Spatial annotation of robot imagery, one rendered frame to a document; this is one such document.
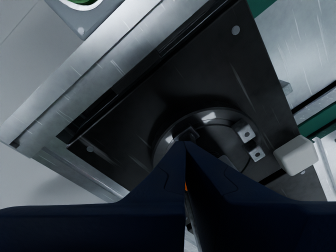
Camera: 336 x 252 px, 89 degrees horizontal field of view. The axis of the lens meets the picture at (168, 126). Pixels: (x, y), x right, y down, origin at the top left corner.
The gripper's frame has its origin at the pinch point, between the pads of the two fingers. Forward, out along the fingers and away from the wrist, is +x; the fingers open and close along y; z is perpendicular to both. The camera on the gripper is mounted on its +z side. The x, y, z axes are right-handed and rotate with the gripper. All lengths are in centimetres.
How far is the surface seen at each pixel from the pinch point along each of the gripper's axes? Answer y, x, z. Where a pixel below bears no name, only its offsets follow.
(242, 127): -7.1, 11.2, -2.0
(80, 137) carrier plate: 10.6, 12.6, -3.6
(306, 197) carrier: -25.2, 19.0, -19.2
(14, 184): 31.2, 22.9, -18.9
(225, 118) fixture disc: -5.5, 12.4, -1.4
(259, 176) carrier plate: -13.8, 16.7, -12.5
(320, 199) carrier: -28.7, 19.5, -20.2
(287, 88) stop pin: -13.8, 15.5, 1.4
